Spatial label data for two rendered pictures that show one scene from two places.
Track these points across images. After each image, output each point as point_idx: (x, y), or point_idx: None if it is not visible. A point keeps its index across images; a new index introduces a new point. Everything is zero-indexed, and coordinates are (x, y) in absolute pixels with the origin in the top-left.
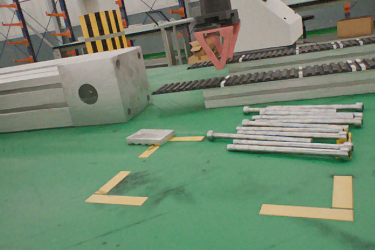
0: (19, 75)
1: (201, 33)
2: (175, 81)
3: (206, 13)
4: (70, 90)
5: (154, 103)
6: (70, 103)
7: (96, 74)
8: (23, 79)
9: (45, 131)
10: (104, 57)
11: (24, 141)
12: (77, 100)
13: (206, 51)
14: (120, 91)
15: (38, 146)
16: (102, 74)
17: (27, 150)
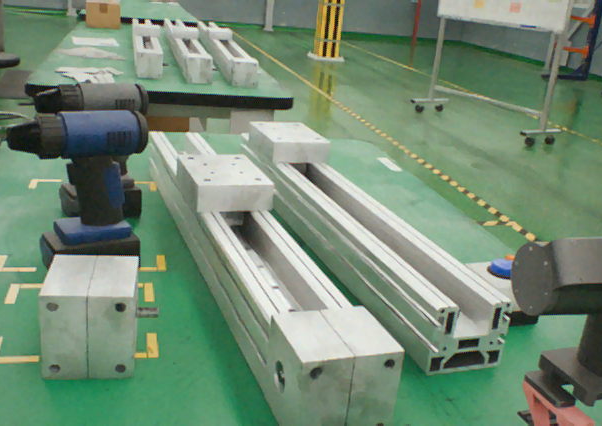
0: (293, 264)
1: (531, 391)
2: (521, 405)
3: (577, 358)
4: (271, 354)
5: None
6: (268, 367)
7: (289, 365)
8: (251, 295)
9: (244, 372)
10: (312, 347)
11: (206, 374)
12: (272, 372)
13: (534, 422)
14: (299, 410)
15: (194, 399)
16: (292, 372)
17: (179, 398)
